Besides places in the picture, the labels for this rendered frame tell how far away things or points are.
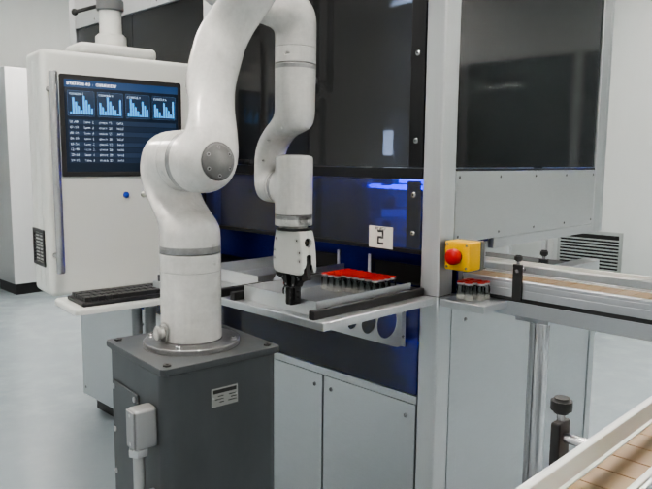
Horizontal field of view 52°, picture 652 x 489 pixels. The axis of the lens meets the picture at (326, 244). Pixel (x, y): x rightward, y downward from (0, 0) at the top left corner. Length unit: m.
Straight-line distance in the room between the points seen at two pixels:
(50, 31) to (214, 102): 5.96
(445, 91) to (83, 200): 1.17
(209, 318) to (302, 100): 0.50
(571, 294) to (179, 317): 0.91
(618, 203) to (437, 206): 4.79
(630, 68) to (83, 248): 5.18
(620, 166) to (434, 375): 4.81
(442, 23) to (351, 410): 1.10
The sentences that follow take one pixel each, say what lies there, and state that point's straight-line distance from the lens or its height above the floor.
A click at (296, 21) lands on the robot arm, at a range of 1.47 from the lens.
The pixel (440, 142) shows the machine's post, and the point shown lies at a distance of 1.70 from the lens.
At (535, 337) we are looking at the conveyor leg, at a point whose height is 0.79.
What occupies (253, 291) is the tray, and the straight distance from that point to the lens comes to 1.65.
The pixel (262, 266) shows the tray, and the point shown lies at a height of 0.89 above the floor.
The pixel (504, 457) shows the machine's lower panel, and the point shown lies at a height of 0.33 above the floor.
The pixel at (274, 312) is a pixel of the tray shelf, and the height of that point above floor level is 0.87.
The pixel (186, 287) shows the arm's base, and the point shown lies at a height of 0.98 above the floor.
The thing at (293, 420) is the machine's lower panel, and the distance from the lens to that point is 2.22.
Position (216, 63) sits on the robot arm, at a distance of 1.32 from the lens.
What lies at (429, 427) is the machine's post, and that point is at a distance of 1.84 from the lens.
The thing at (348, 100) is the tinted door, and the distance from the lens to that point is 1.92.
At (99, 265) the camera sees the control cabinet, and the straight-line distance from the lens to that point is 2.25.
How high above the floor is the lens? 1.23
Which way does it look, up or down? 7 degrees down
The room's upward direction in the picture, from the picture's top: 1 degrees clockwise
